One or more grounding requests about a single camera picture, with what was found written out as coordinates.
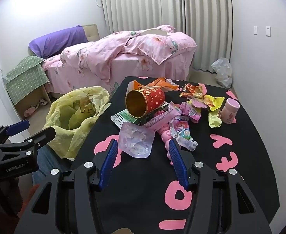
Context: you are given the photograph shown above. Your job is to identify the yellow red snack wrapper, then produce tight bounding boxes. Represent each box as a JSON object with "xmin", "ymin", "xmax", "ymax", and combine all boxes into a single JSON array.
[{"xmin": 203, "ymin": 94, "xmax": 225, "ymax": 128}]

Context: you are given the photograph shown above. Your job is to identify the cardboard box nightstand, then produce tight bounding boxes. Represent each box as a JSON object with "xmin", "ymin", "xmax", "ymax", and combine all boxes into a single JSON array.
[{"xmin": 3, "ymin": 75, "xmax": 51, "ymax": 119}]

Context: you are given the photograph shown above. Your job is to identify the small pink candy wrapper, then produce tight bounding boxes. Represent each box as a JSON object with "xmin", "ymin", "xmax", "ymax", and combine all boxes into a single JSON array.
[{"xmin": 180, "ymin": 101, "xmax": 201, "ymax": 123}]

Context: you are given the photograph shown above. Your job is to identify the orange plastic bag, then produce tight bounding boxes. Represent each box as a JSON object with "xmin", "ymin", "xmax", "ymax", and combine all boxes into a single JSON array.
[{"xmin": 126, "ymin": 78, "xmax": 179, "ymax": 93}]

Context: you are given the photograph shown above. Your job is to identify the pink slippers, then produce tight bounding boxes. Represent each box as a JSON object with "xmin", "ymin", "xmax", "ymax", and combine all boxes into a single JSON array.
[{"xmin": 24, "ymin": 98, "xmax": 49, "ymax": 118}]

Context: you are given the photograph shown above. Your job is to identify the purple pillow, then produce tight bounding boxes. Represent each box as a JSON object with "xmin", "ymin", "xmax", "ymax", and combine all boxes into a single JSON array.
[{"xmin": 29, "ymin": 25, "xmax": 88, "ymax": 59}]

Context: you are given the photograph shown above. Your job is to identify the white plastic bag on floor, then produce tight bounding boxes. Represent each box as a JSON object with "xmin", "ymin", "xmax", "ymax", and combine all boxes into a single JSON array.
[{"xmin": 211, "ymin": 58, "xmax": 232, "ymax": 88}]

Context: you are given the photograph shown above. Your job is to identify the yellow plastic trash bag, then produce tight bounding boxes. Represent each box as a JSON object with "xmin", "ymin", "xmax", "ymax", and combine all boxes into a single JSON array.
[{"xmin": 43, "ymin": 86, "xmax": 111, "ymax": 159}]

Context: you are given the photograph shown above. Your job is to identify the black pink-patterned table cloth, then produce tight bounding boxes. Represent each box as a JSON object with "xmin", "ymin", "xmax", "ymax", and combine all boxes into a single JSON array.
[{"xmin": 69, "ymin": 75, "xmax": 280, "ymax": 234}]

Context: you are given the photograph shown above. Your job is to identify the pink snack wrapper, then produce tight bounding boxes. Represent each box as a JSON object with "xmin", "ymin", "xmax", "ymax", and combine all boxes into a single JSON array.
[{"xmin": 142, "ymin": 102, "xmax": 182, "ymax": 133}]

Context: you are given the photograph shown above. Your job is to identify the beige pleated curtain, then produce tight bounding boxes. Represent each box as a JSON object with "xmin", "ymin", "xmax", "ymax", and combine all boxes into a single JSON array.
[{"xmin": 102, "ymin": 0, "xmax": 233, "ymax": 72}]

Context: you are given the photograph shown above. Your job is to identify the white wall socket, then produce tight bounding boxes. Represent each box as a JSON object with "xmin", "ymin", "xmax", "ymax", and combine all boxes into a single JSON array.
[{"xmin": 266, "ymin": 26, "xmax": 272, "ymax": 37}]

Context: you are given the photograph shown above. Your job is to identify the pink caterpillar toy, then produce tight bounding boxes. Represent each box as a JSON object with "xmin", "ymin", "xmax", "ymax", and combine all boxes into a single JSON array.
[{"xmin": 154, "ymin": 104, "xmax": 180, "ymax": 165}]

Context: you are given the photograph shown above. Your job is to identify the cartoon girl snack packet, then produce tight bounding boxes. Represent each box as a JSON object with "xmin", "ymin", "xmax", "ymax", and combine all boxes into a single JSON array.
[{"xmin": 169, "ymin": 115, "xmax": 198, "ymax": 152}]

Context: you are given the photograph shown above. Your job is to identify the green checkered cloth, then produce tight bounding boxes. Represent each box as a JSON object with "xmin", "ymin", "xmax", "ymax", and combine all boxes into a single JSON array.
[{"xmin": 3, "ymin": 56, "xmax": 49, "ymax": 105}]

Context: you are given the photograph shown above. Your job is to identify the red gold paper cup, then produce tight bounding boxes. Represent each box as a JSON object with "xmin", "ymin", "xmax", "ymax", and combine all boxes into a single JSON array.
[{"xmin": 125, "ymin": 88, "xmax": 165, "ymax": 118}]

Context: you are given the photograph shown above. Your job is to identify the pink floral duvet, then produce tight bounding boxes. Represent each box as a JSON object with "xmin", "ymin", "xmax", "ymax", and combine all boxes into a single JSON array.
[{"xmin": 60, "ymin": 25, "xmax": 197, "ymax": 82}]

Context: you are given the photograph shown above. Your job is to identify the red gold foil wrapper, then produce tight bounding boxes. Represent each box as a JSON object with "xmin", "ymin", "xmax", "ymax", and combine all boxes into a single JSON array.
[{"xmin": 179, "ymin": 83, "xmax": 205, "ymax": 99}]

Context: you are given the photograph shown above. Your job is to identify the bed with pink sheet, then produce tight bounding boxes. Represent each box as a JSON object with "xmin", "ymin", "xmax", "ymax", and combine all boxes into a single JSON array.
[{"xmin": 41, "ymin": 46, "xmax": 198, "ymax": 96}]

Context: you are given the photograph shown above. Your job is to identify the pink cream jar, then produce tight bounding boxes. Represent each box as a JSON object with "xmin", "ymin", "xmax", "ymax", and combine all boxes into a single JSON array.
[{"xmin": 221, "ymin": 98, "xmax": 240, "ymax": 124}]

